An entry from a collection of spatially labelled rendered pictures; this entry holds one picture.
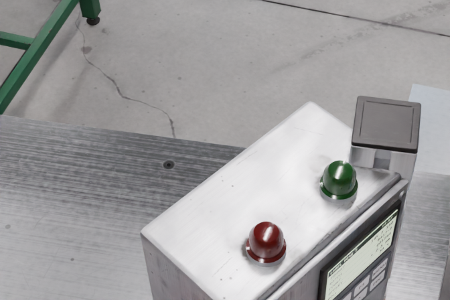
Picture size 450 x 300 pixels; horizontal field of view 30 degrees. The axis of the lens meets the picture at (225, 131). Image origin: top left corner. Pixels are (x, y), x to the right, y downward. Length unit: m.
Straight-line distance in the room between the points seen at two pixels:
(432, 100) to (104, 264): 0.64
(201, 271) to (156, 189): 0.86
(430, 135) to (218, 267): 0.98
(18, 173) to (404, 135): 0.97
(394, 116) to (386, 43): 2.26
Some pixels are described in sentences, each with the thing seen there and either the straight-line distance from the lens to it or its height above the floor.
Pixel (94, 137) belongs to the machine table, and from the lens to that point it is 1.48.
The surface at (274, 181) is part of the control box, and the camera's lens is 0.58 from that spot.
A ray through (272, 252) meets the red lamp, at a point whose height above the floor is 1.49.
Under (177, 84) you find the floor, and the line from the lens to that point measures 2.71.
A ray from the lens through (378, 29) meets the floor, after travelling 2.90.
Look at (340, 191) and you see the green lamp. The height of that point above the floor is 1.49.
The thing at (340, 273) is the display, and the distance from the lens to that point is 0.59.
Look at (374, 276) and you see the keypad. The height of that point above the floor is 1.37.
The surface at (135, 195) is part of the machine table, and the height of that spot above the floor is 0.83.
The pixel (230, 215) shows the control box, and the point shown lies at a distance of 0.56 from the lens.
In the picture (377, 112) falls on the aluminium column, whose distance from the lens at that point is 0.59.
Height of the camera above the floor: 1.94
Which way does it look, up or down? 49 degrees down
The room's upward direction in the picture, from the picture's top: 3 degrees counter-clockwise
